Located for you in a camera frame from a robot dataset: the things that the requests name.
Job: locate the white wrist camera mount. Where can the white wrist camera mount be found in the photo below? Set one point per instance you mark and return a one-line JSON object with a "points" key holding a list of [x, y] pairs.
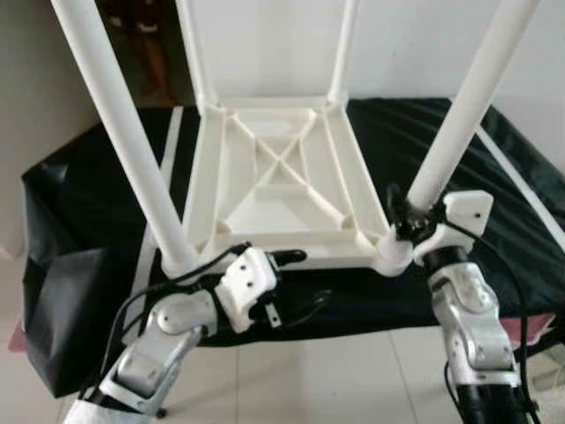
{"points": [[247, 283], [468, 208]]}

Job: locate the white tape strip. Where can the white tape strip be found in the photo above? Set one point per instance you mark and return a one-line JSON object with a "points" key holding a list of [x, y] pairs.
{"points": [[163, 168], [521, 181]]}

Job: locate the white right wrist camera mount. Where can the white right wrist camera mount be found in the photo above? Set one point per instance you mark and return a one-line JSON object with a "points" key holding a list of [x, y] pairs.
{"points": [[468, 208]]}

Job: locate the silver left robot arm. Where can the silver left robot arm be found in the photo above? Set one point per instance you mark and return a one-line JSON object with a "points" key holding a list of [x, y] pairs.
{"points": [[150, 353]]}

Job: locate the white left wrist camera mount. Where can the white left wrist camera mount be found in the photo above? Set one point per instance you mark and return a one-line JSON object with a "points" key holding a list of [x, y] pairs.
{"points": [[247, 283]]}

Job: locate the red patterned cloth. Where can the red patterned cloth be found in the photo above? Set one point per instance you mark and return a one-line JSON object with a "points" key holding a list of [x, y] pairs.
{"points": [[16, 336], [530, 325]]}

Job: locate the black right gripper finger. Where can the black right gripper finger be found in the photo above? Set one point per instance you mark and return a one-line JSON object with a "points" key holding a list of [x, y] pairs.
{"points": [[395, 208], [424, 213]]}

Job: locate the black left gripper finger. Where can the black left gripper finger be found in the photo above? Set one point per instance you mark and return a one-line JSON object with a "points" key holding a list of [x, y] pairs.
{"points": [[311, 309], [288, 257]]}

